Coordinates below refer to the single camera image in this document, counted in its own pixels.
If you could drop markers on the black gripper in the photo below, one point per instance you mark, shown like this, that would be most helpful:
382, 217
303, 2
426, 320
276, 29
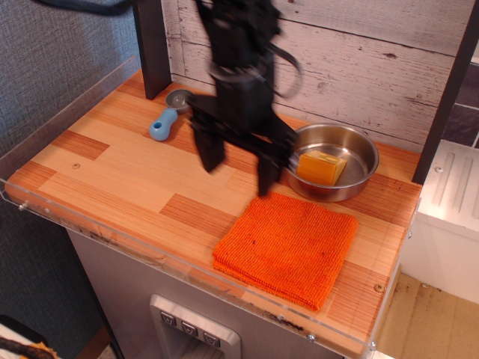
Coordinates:
241, 114

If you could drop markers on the grey cabinet with dispenser panel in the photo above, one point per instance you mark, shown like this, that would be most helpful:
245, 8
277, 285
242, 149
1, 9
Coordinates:
153, 314

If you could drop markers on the dark upright post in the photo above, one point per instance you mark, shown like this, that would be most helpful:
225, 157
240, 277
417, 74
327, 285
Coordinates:
152, 46
452, 88

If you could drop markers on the dark right upright post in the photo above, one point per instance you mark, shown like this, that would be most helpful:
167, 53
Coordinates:
452, 88

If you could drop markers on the yellow object bottom left corner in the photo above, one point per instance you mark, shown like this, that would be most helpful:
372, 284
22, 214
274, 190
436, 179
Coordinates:
36, 350

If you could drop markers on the yellow cheese wedge block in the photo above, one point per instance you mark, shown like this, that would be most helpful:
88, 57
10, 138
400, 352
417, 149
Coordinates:
320, 168

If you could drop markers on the orange knitted cloth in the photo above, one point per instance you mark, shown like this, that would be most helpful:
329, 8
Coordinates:
287, 247

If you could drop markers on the blue handled grey scoop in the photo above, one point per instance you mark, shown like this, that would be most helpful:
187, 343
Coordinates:
176, 102

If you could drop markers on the steel pan with wire handle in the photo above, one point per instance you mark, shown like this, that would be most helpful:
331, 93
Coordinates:
341, 141

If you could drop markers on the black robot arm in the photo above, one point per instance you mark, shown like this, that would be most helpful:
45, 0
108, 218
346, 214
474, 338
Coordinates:
242, 67

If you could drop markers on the dark left upright post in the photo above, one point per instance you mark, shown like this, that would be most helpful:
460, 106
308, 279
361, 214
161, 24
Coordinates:
152, 46

